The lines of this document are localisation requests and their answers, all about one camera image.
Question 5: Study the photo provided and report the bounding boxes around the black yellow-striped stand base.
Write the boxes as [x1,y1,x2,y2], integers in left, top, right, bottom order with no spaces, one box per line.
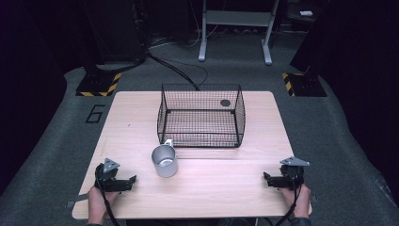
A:
[75,64,122,98]
[280,72,327,98]

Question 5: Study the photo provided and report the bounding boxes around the dark curtain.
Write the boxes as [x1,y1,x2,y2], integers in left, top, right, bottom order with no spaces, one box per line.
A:
[290,0,399,208]
[0,0,104,196]

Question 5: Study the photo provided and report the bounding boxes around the black wire mesh basket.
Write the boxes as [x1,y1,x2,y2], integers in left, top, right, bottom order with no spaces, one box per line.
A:
[156,83,247,149]

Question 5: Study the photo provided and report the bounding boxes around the person's right hand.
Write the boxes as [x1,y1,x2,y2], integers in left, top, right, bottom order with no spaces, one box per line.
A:
[279,184,311,219]

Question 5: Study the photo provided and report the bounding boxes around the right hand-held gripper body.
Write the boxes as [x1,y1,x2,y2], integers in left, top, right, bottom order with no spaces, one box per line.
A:
[279,156,311,191]

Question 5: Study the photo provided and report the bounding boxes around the person's left hand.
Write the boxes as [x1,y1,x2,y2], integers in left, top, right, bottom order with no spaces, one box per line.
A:
[87,186,120,226]

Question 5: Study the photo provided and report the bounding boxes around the black floor cable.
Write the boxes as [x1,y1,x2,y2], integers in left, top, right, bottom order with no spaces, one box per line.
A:
[146,50,210,92]

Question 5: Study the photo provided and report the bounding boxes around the silver metal cup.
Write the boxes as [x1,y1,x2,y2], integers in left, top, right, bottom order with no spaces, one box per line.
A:
[151,138,179,179]

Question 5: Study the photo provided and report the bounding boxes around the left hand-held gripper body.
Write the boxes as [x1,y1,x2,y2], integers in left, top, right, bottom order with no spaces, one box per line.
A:
[94,157,126,193]

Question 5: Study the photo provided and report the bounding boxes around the white metal stand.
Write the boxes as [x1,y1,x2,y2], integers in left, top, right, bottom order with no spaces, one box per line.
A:
[198,0,280,66]

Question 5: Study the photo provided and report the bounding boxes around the grey tape strip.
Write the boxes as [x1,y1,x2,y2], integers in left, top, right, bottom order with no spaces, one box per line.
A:
[66,193,90,209]

